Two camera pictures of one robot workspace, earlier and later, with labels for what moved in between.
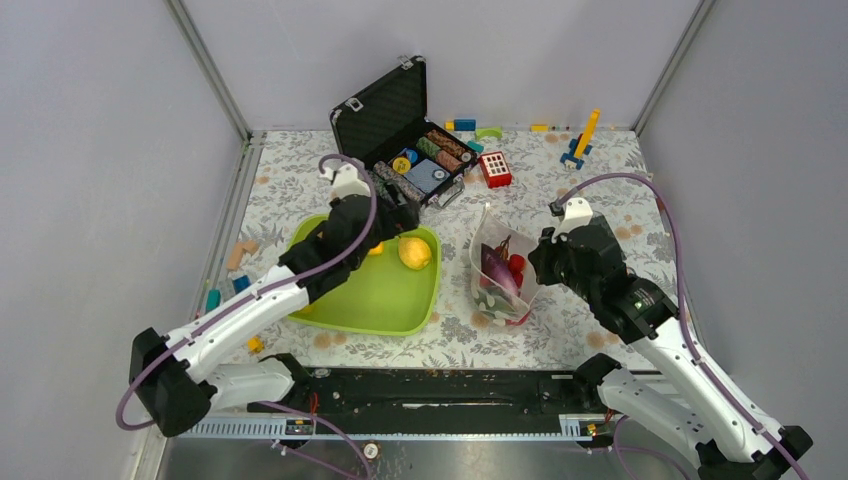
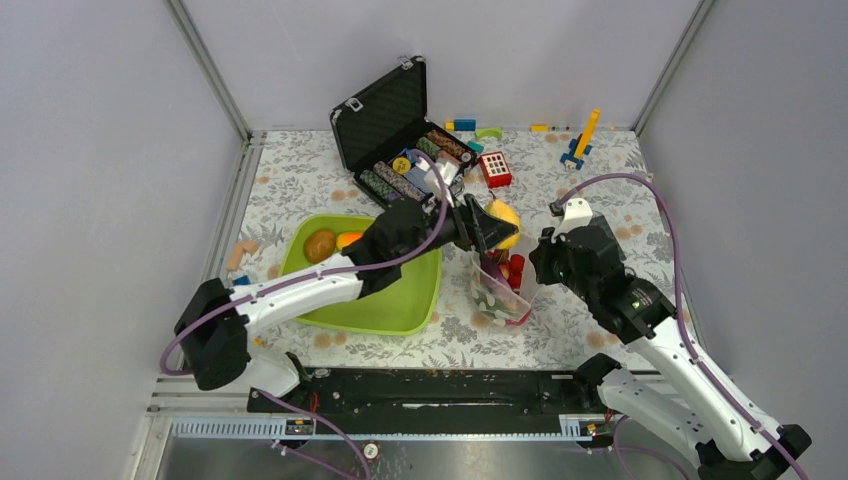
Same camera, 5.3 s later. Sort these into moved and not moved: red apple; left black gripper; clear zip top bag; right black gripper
Moved: left black gripper
Not moved: clear zip top bag; red apple; right black gripper
